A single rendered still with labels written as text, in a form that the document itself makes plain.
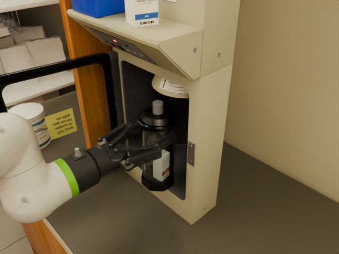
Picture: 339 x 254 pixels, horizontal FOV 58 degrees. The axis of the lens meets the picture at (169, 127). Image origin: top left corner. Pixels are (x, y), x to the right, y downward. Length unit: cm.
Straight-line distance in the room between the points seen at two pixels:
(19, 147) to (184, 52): 35
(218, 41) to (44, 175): 45
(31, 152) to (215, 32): 43
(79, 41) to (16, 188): 42
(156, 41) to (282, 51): 57
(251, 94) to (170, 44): 63
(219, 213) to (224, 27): 56
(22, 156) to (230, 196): 65
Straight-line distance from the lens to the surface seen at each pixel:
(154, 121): 78
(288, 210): 105
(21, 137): 64
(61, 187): 69
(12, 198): 68
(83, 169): 70
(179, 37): 57
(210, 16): 62
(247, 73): 112
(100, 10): 70
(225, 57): 70
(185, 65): 60
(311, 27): 98
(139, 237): 93
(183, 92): 76
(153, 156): 75
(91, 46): 91
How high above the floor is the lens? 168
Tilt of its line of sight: 34 degrees down
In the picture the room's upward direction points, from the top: straight up
